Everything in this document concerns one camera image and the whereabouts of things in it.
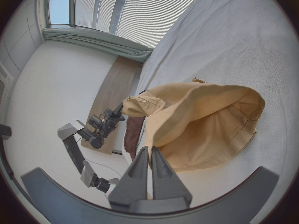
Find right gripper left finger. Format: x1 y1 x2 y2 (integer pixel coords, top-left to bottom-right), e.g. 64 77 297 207
108 146 150 212

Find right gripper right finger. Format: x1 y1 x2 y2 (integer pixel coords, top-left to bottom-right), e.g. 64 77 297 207
151 148 193 211

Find tan shorts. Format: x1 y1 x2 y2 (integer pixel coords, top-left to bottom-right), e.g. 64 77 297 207
123 77 267 173

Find bed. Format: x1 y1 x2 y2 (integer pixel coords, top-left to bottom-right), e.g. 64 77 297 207
81 0 298 209

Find brown garment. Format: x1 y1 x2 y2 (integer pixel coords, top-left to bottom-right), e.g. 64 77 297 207
124 117 146 161

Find grey-green curtain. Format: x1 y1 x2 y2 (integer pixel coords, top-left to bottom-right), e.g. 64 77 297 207
42 27 154 63

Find window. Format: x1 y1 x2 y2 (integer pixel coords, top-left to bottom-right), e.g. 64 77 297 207
38 0 211 48

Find white ceiling air vent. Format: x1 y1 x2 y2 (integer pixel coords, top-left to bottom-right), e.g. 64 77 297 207
0 62 14 116

